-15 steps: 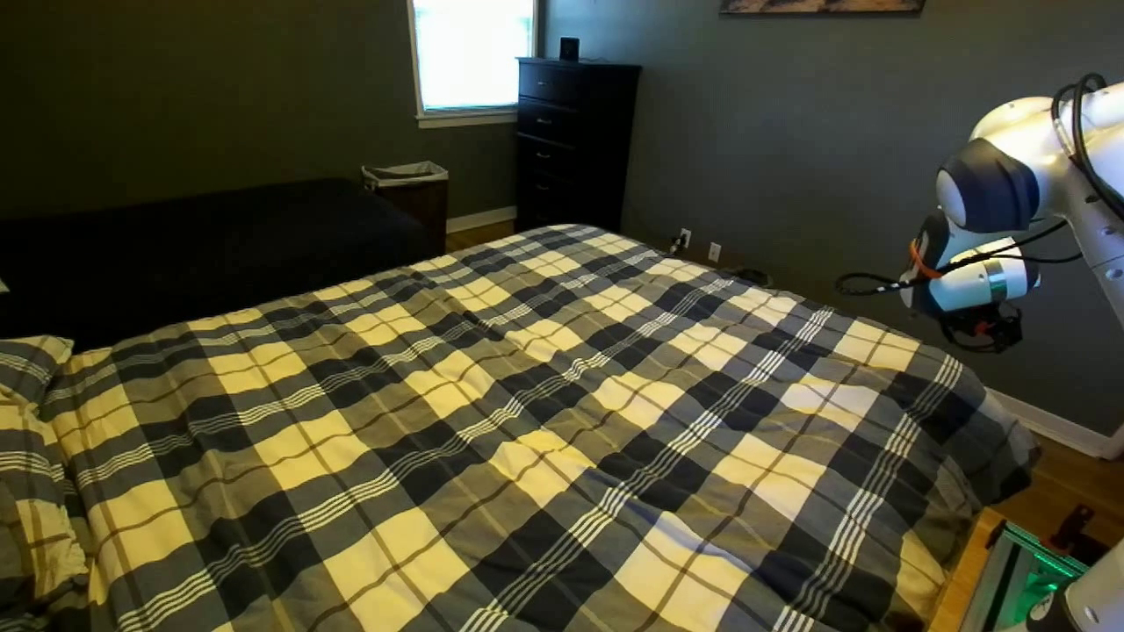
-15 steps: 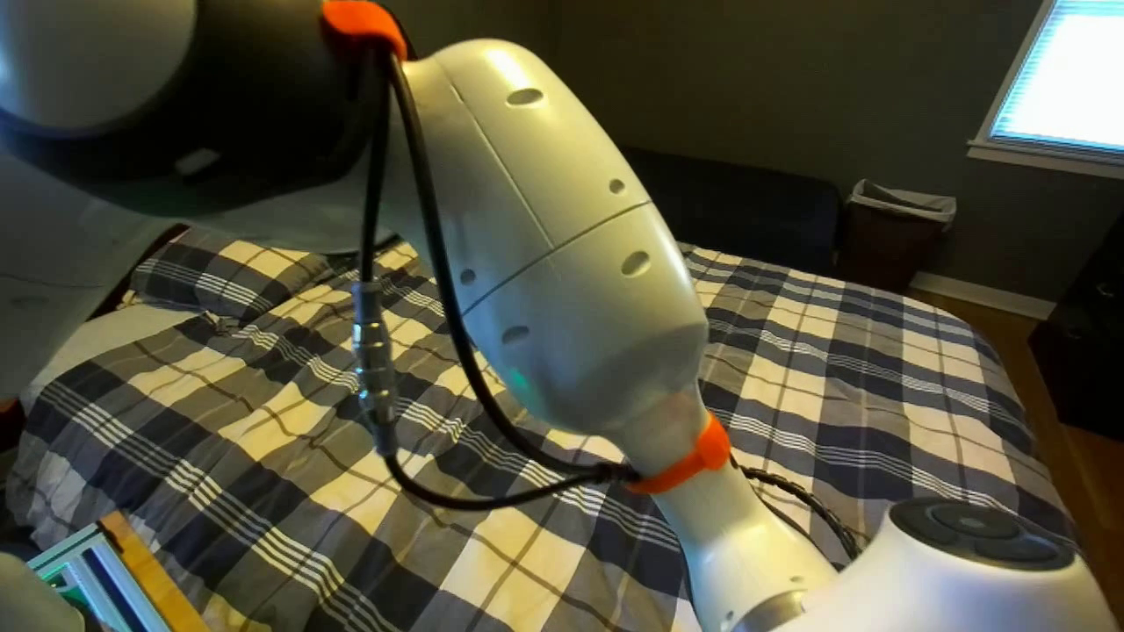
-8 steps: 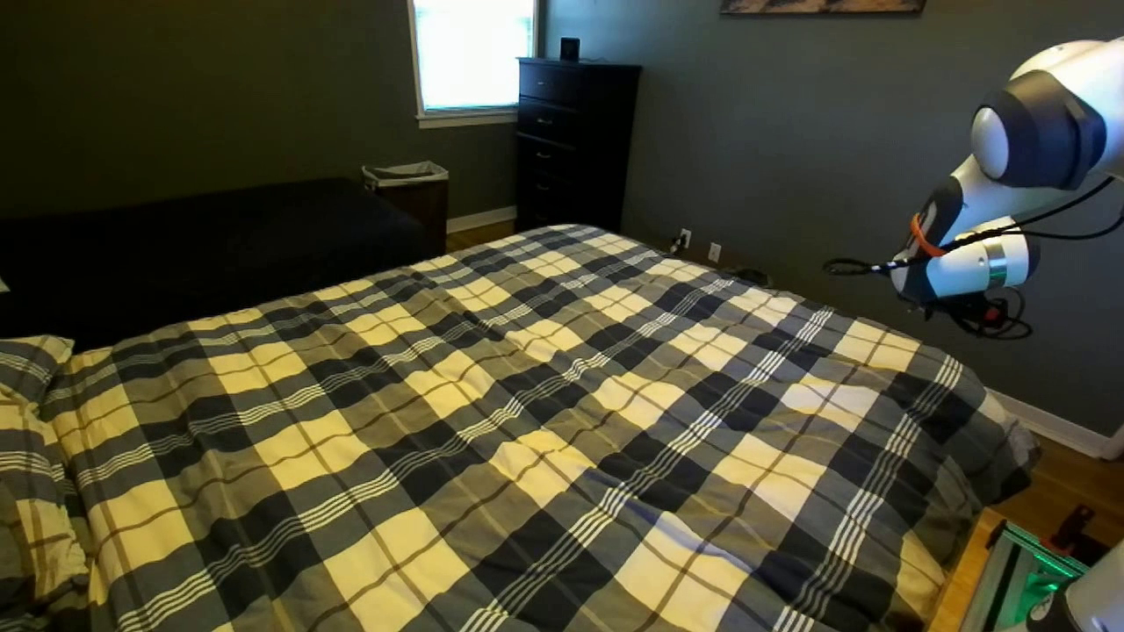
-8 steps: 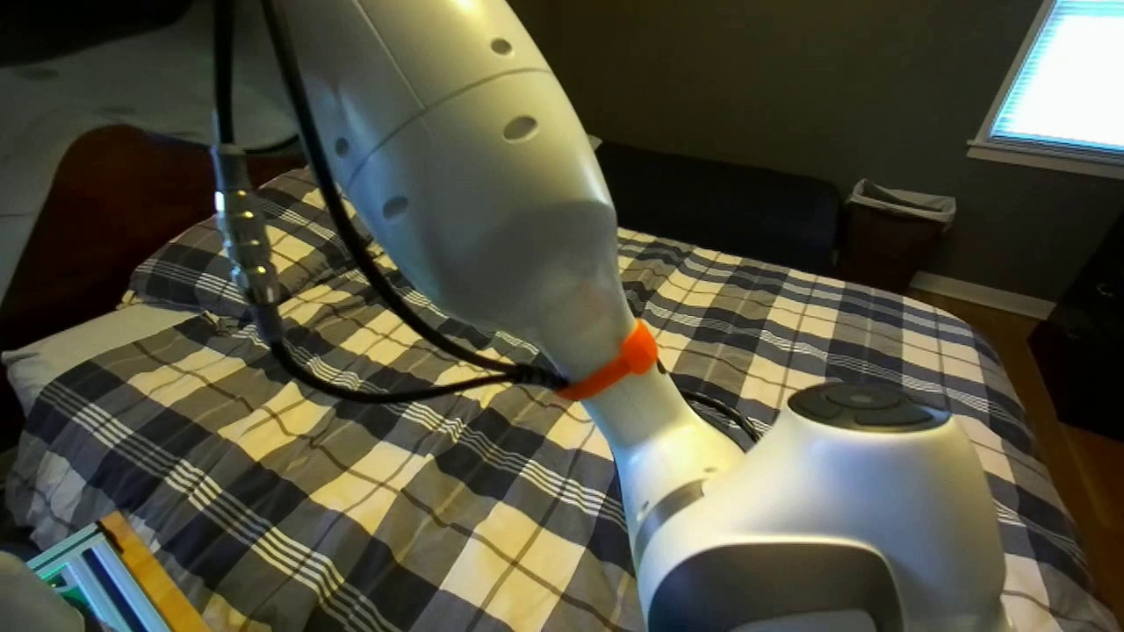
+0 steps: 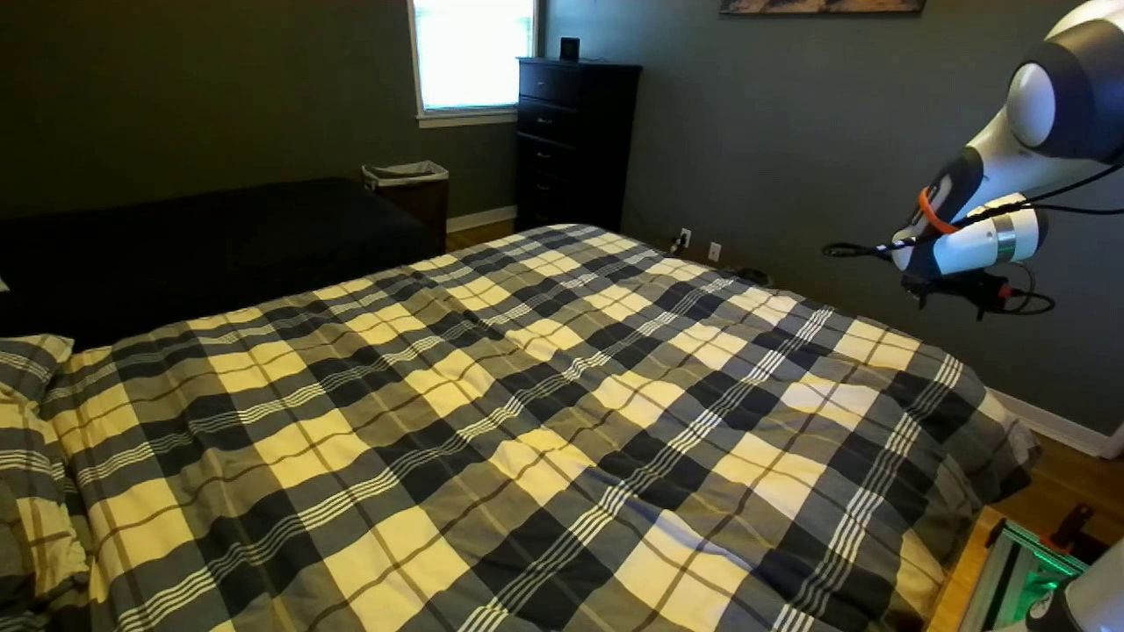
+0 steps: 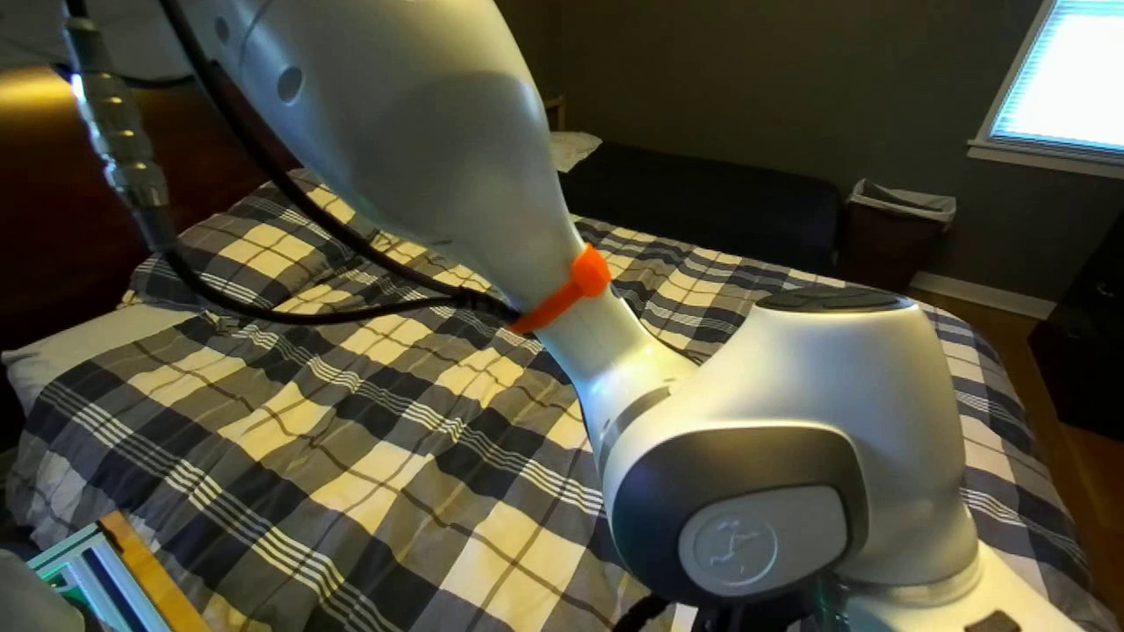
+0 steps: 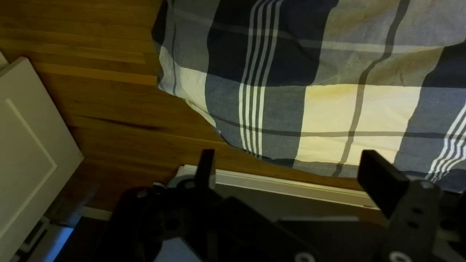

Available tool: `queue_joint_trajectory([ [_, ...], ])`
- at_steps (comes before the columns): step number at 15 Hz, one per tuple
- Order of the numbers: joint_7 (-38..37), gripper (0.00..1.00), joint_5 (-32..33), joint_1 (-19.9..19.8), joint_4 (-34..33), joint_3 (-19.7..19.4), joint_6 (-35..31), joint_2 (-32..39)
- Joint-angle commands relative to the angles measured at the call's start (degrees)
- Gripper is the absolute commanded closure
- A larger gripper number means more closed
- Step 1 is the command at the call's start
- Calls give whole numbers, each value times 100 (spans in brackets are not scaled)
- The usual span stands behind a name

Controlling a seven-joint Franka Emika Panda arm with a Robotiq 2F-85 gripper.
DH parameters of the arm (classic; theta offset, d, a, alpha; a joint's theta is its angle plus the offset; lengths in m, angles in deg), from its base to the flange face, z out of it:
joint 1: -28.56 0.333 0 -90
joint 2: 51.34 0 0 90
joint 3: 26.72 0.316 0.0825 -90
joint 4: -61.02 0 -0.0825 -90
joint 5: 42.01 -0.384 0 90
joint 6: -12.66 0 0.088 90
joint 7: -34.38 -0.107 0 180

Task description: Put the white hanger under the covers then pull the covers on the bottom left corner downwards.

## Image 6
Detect plaid bed covers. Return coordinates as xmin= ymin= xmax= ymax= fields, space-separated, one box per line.
xmin=3 ymin=172 xmax=1122 ymax=632

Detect dark daybed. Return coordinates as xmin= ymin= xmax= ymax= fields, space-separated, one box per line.
xmin=558 ymin=138 xmax=847 ymax=277

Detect plaid pillow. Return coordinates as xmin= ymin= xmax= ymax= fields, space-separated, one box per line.
xmin=122 ymin=172 xmax=503 ymax=325

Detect dark hamper with grey tray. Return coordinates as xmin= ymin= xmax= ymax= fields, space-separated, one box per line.
xmin=836 ymin=174 xmax=963 ymax=296

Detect white bed sheet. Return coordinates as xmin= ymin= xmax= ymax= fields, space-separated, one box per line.
xmin=0 ymin=299 xmax=196 ymax=414

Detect brown wooden headboard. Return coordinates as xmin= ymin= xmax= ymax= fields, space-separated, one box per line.
xmin=0 ymin=64 xmax=299 ymax=352

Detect black dresser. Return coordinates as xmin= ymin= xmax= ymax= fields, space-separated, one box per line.
xmin=1025 ymin=219 xmax=1124 ymax=441

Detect bright window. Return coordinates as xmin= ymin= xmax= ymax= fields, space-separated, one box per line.
xmin=967 ymin=0 xmax=1124 ymax=184

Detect orange forearm strap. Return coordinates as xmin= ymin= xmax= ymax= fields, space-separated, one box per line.
xmin=510 ymin=241 xmax=615 ymax=342

